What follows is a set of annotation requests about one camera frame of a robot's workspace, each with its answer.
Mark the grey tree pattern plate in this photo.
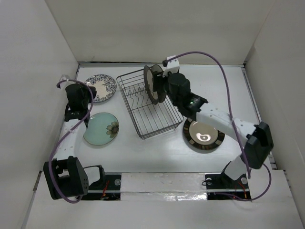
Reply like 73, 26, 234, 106
151, 64, 167, 103

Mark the brown rim cream plate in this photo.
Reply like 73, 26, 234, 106
143, 65, 158, 105

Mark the blue floral plate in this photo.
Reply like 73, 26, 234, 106
84, 74, 117, 103

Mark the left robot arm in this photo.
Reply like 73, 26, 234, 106
43, 80, 106, 204

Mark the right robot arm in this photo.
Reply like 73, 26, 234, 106
152, 71, 274, 187

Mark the dark striped rim plate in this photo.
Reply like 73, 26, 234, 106
183, 118, 225, 151

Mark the green flower plate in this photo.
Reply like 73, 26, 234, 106
83, 112, 119, 146

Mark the wire dish rack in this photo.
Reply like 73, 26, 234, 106
116, 69, 183, 140

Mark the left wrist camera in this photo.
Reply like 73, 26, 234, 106
60, 74, 70, 82

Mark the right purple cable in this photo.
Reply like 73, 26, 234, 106
175, 51, 273, 201

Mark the purple cable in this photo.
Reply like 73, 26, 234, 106
49, 80, 95, 204
175, 51, 273, 201

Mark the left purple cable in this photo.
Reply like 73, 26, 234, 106
49, 80, 95, 204

